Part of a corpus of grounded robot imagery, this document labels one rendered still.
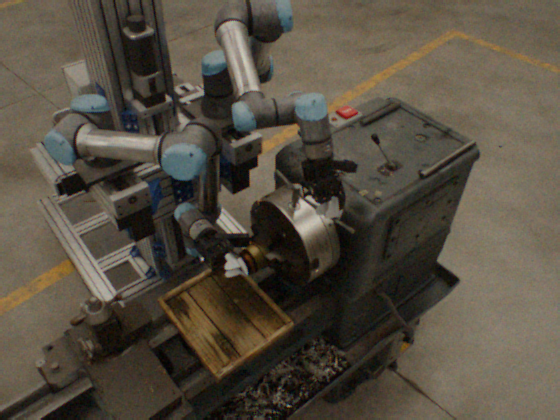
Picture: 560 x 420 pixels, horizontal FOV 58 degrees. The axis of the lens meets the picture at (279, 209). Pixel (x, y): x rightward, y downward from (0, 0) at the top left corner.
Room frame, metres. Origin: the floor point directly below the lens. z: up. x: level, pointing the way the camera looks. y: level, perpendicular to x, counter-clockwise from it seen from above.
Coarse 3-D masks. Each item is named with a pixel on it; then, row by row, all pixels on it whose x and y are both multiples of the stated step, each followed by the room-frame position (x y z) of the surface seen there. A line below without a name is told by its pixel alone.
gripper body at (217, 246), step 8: (208, 232) 1.11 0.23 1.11; (216, 232) 1.13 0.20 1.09; (200, 240) 1.08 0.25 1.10; (208, 240) 1.09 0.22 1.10; (216, 240) 1.07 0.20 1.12; (224, 240) 1.07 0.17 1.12; (200, 248) 1.06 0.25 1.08; (208, 248) 1.04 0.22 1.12; (216, 248) 1.04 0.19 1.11; (224, 248) 1.04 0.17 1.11; (208, 256) 1.02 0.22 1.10; (216, 256) 1.01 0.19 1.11; (224, 256) 1.03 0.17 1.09; (216, 264) 1.01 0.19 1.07
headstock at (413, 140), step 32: (352, 128) 1.49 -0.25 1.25; (384, 128) 1.50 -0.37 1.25; (416, 128) 1.50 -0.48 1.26; (448, 128) 1.51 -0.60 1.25; (288, 160) 1.33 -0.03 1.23; (352, 160) 1.31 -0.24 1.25; (384, 160) 1.31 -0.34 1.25; (416, 160) 1.32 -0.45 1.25; (352, 192) 1.15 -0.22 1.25; (384, 192) 1.16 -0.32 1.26; (416, 192) 1.18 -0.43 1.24; (448, 192) 1.31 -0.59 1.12; (352, 224) 1.07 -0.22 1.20; (384, 224) 1.08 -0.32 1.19; (416, 224) 1.21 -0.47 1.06; (448, 224) 1.38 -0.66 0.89; (352, 256) 1.05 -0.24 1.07; (384, 256) 1.13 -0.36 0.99; (352, 288) 1.04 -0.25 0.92
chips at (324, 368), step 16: (320, 336) 1.08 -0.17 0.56; (304, 352) 0.98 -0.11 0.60; (320, 352) 1.00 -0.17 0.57; (336, 352) 1.00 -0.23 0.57; (288, 368) 0.94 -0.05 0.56; (304, 368) 0.93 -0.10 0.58; (320, 368) 0.94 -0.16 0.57; (336, 368) 0.94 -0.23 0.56; (256, 384) 0.88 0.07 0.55; (272, 384) 0.88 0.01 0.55; (288, 384) 0.87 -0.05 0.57; (304, 384) 0.86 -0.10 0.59; (320, 384) 0.88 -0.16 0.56; (240, 400) 0.82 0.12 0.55; (256, 400) 0.81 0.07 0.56; (272, 400) 0.80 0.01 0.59; (288, 400) 0.80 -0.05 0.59; (304, 400) 0.82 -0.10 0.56; (208, 416) 0.76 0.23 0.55; (224, 416) 0.75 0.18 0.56; (240, 416) 0.74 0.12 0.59; (256, 416) 0.75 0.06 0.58; (272, 416) 0.75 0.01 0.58; (288, 416) 0.76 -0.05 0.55
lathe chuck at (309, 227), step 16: (272, 192) 1.21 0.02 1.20; (288, 192) 1.17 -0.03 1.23; (272, 208) 1.12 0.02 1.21; (288, 208) 1.10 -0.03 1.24; (304, 208) 1.10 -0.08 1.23; (288, 224) 1.06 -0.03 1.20; (304, 224) 1.05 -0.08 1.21; (320, 224) 1.07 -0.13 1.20; (272, 240) 1.13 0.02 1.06; (288, 240) 1.06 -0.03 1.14; (304, 240) 1.01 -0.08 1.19; (320, 240) 1.03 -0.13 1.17; (304, 256) 1.00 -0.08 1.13; (320, 256) 1.00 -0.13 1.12; (288, 272) 1.05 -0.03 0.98; (304, 272) 1.00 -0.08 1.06; (320, 272) 1.01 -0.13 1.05
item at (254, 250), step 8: (248, 248) 1.04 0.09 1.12; (256, 248) 1.04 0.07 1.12; (264, 248) 1.05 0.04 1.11; (248, 256) 1.01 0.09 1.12; (256, 256) 1.01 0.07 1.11; (264, 256) 1.01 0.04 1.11; (248, 264) 0.98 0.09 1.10; (256, 264) 0.99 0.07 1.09; (264, 264) 1.00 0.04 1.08; (248, 272) 0.98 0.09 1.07
